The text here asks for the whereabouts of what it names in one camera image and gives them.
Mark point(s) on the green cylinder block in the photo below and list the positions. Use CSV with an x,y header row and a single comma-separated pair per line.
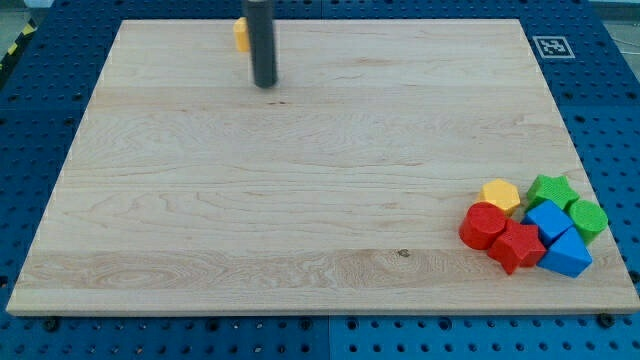
x,y
590,220

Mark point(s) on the red star block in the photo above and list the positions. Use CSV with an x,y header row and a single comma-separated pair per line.
x,y
517,246

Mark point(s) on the yellow hexagon block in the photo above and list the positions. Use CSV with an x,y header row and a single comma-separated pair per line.
x,y
502,194

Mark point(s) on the white fiducial marker tag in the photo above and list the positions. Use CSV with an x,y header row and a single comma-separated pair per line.
x,y
553,47

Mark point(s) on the green star block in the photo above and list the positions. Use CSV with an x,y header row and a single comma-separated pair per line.
x,y
554,189

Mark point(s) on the light wooden board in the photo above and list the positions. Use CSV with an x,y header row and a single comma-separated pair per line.
x,y
188,191

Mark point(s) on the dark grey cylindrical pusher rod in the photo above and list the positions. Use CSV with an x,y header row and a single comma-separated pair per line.
x,y
260,23

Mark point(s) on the yellow heart block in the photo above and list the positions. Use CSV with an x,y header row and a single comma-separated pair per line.
x,y
241,35

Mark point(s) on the red cylinder block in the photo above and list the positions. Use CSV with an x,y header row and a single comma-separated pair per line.
x,y
482,225

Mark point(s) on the blue triangular block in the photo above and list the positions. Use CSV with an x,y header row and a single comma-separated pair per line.
x,y
568,255

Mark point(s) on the blue cube block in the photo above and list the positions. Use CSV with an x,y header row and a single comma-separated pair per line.
x,y
550,219

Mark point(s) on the yellow black hazard tape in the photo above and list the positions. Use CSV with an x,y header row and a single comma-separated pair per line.
x,y
17,48

